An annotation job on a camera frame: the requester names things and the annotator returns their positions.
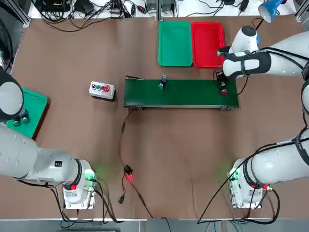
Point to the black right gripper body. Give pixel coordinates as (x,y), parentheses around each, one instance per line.
(220,77)

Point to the red-capped push button part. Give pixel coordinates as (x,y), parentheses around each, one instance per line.
(224,89)

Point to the grey push-button control box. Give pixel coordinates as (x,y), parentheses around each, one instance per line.
(101,90)

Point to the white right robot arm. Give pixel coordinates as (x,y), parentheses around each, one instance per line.
(282,65)

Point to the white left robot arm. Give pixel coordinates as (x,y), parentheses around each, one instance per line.
(19,154)

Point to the green belt conveyor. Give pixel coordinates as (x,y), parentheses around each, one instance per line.
(181,94)

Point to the black inline controller box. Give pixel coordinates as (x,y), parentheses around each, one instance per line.
(128,169)

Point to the black equipment box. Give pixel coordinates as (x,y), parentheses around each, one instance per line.
(53,4)

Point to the red plastic tray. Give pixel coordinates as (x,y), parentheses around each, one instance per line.
(207,43)

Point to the green plastic tray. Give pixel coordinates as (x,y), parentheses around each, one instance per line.
(175,43)
(33,108)

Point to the black power adapter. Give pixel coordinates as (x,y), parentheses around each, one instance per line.
(228,2)
(243,5)

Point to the blue desk lamp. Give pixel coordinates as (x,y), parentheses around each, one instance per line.
(270,9)

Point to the aluminium frame post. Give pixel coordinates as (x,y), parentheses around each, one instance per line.
(303,9)
(160,9)

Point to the aluminium frame rail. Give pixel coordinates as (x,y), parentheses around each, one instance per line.
(24,14)

